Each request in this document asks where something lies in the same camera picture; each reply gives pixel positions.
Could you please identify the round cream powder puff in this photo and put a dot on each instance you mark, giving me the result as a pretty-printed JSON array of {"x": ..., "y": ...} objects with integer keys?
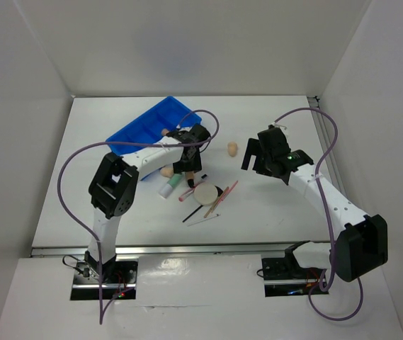
[{"x": 205, "y": 194}]

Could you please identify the pink brow comb brush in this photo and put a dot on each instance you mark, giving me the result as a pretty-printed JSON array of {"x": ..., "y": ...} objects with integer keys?
[{"x": 190, "y": 191}]

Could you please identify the mint green white tube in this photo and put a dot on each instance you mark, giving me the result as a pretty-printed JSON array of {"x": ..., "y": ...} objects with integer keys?
[{"x": 167, "y": 189}]

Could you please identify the aluminium rail front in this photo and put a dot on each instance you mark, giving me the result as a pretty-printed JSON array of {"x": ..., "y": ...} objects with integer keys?
[{"x": 182, "y": 249}]

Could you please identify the blue divided plastic bin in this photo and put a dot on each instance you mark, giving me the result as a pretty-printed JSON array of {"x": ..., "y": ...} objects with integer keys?
[{"x": 146, "y": 128}]

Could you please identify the small beige makeup sponge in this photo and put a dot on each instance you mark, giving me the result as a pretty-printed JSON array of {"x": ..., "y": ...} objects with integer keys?
[{"x": 167, "y": 172}]

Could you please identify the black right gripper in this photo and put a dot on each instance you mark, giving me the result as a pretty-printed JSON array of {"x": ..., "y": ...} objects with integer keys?
[{"x": 253, "y": 149}]

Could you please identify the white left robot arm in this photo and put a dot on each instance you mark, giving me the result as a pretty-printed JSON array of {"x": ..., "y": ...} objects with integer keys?
[{"x": 114, "y": 185}]

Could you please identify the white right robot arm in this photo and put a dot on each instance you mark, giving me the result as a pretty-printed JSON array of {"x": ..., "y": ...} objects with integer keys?
[{"x": 358, "y": 242}]

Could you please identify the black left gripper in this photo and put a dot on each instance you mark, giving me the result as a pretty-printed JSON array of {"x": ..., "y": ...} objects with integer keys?
[{"x": 195, "y": 166}]

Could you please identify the white thin makeup pencil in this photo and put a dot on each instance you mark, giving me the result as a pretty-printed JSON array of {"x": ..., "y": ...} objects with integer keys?
[{"x": 204, "y": 220}]

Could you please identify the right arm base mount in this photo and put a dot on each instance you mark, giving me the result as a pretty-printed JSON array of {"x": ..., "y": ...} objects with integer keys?
[{"x": 284, "y": 277}]

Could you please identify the beige makeup sponge egg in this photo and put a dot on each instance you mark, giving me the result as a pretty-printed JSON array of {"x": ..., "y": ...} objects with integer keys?
[{"x": 232, "y": 149}]

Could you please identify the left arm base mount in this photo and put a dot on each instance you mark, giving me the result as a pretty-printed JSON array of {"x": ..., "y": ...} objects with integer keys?
[{"x": 119, "y": 283}]

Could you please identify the long pink makeup brush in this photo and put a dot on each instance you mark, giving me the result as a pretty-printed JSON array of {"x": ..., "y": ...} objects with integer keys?
[{"x": 228, "y": 190}]

